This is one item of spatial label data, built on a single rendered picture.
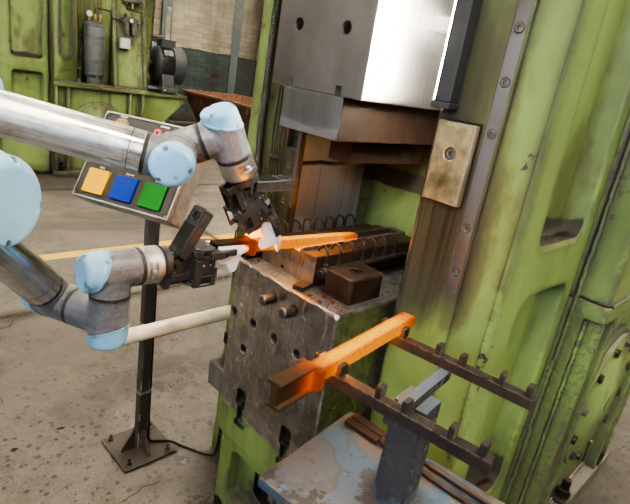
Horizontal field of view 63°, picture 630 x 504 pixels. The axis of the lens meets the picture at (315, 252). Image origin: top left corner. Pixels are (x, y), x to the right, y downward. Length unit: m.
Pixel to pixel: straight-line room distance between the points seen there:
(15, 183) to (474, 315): 0.89
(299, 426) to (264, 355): 0.20
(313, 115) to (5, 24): 4.84
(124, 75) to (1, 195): 5.41
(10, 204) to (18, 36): 5.22
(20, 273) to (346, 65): 0.75
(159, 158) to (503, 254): 0.69
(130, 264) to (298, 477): 0.50
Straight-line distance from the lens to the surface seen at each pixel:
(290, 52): 1.31
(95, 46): 5.93
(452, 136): 1.14
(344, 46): 1.19
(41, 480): 2.09
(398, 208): 1.67
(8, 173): 0.74
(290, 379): 0.76
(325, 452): 1.10
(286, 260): 1.33
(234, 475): 1.74
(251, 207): 1.12
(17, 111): 0.97
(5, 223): 0.74
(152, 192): 1.54
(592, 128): 1.44
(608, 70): 1.44
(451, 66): 1.14
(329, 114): 1.20
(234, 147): 1.05
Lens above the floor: 1.40
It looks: 19 degrees down
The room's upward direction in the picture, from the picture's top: 9 degrees clockwise
